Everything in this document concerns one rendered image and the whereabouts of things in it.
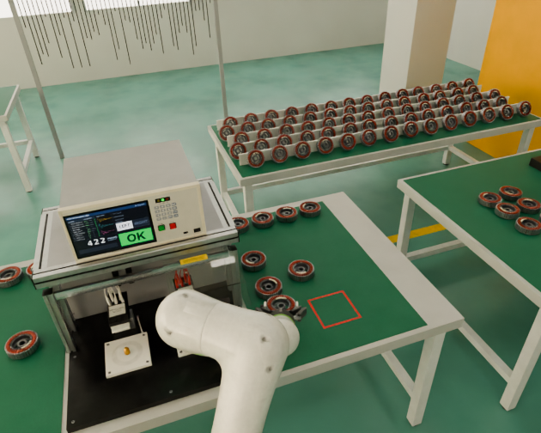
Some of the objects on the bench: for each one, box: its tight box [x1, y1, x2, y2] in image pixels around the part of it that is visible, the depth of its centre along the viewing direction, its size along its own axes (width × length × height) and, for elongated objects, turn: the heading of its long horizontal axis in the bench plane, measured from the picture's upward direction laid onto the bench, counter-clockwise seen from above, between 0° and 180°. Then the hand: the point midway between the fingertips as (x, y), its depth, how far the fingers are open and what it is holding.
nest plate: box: [105, 332, 152, 379], centre depth 156 cm, size 15×15×1 cm
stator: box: [4, 330, 40, 359], centre depth 162 cm, size 11×11×4 cm
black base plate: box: [66, 296, 222, 433], centre depth 161 cm, size 47×64×2 cm
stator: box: [255, 277, 283, 300], centre depth 183 cm, size 11×11×4 cm
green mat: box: [231, 201, 428, 372], centre depth 195 cm, size 94×61×1 cm, turn 22°
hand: (281, 306), depth 165 cm, fingers closed on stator, 11 cm apart
